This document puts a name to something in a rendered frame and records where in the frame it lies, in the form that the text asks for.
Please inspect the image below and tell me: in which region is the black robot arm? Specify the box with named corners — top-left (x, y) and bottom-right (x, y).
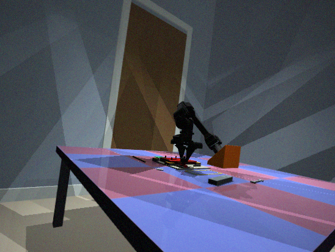
top-left (173, 101), bottom-right (222, 154)

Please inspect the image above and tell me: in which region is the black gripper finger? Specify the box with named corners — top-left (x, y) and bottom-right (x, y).
top-left (175, 145), bottom-right (186, 158)
top-left (185, 147), bottom-right (196, 161)

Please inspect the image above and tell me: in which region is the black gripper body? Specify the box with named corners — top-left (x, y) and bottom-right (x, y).
top-left (171, 130), bottom-right (203, 149)

